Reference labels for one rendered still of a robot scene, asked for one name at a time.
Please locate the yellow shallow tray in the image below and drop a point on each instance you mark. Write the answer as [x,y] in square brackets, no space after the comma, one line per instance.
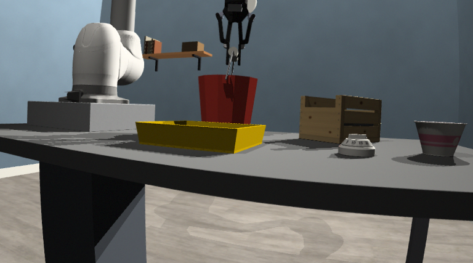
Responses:
[200,135]

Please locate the brown wooden crate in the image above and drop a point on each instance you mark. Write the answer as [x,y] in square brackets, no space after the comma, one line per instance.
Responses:
[320,123]

